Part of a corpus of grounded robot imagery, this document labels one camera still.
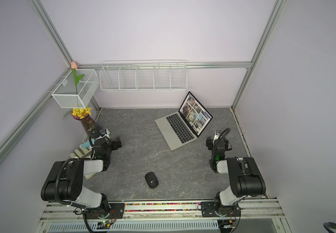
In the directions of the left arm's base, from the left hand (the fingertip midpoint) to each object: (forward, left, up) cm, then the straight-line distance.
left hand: (112, 137), depth 93 cm
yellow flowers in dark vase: (+9, +14, +14) cm, 22 cm away
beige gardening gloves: (-5, +22, -8) cm, 24 cm away
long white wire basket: (+35, -22, +22) cm, 47 cm away
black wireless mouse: (-27, -25, -5) cm, 38 cm away
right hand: (-4, -68, +1) cm, 69 cm away
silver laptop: (+11, -50, -7) cm, 52 cm away
